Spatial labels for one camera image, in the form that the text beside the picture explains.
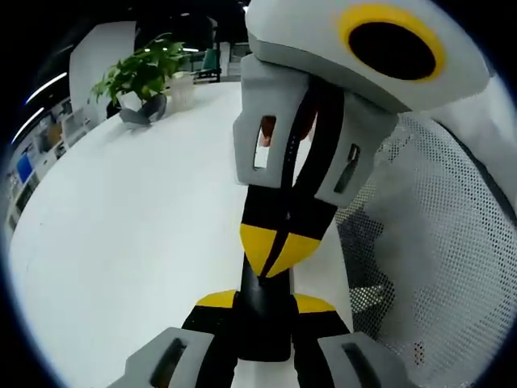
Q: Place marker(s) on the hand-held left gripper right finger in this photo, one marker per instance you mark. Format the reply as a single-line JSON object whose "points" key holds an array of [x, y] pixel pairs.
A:
{"points": [[335, 355]]}

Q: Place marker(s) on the white mesh office chair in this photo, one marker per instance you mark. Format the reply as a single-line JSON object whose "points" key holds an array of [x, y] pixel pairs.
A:
{"points": [[436, 262]]}

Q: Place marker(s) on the green leafy plant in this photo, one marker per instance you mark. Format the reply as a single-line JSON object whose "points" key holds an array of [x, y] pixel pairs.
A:
{"points": [[139, 70]]}

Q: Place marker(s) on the green chair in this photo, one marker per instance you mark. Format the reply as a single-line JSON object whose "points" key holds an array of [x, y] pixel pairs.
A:
{"points": [[211, 64]]}

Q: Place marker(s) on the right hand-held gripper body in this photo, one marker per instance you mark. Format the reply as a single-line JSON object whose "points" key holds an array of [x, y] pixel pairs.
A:
{"points": [[299, 36]]}

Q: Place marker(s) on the blue box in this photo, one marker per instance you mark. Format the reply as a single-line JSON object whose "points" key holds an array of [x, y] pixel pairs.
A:
{"points": [[24, 169]]}

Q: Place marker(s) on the wide white square pillar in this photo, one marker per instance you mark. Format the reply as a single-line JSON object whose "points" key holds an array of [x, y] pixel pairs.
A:
{"points": [[97, 68]]}

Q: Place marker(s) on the dark grey plant pot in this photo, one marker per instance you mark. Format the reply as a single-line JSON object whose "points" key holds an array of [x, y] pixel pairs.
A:
{"points": [[145, 111]]}

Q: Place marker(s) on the black remote control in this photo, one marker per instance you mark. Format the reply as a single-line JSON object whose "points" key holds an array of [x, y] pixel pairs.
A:
{"points": [[262, 323]]}

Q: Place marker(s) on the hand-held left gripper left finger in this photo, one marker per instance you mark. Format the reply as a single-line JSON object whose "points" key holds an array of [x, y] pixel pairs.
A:
{"points": [[190, 351]]}

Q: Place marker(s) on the clear glass vase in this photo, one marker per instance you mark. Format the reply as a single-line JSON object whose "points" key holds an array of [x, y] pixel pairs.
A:
{"points": [[182, 91]]}

